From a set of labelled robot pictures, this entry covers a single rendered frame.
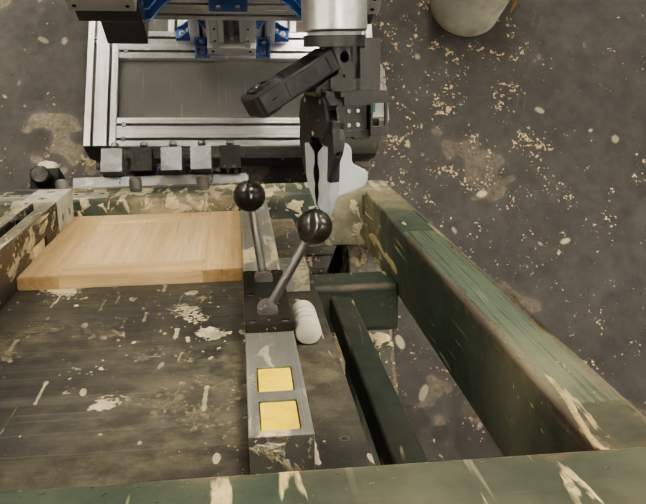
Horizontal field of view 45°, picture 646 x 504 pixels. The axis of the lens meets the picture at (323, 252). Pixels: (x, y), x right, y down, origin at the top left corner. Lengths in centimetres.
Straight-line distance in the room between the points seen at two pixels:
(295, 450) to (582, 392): 24
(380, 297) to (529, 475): 80
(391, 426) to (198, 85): 172
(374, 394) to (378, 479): 46
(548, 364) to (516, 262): 183
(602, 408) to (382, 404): 29
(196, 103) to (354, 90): 147
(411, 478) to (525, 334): 38
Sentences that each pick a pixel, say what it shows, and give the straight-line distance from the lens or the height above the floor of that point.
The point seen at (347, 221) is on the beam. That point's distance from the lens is 154.
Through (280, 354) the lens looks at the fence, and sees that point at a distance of 75.
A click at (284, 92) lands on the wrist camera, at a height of 155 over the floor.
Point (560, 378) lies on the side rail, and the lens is 70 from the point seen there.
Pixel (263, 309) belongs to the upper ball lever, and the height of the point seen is 151.
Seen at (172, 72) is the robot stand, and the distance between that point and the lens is 242.
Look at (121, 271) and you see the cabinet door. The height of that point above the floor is 123.
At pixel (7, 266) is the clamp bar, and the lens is 113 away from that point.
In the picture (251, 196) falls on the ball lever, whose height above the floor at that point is 147.
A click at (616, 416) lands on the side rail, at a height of 174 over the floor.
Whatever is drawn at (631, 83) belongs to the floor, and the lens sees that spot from 294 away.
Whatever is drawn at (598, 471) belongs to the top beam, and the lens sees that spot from 46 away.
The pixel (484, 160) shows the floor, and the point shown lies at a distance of 263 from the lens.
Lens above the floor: 232
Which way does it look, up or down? 73 degrees down
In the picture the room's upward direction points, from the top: 17 degrees clockwise
